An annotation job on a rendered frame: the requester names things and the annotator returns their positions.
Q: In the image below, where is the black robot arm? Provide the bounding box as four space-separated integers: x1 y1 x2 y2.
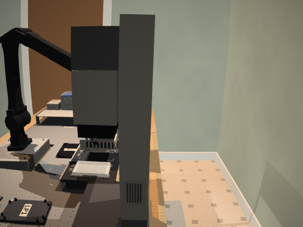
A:
0 27 72 151

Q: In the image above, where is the white translucent plate lid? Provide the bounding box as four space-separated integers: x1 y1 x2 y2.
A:
72 161 111 176

